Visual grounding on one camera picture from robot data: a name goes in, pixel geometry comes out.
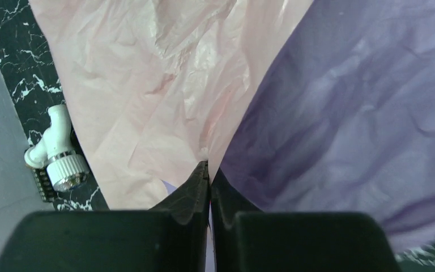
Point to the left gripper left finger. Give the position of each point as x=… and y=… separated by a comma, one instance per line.
x=171, y=236

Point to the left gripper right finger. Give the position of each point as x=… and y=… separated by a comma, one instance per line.
x=249, y=239

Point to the pink wrapping paper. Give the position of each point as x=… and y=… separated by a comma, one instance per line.
x=155, y=87

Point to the purple wrapping paper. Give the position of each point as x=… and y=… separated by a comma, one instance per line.
x=345, y=120

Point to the small spring connector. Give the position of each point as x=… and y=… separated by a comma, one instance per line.
x=56, y=165

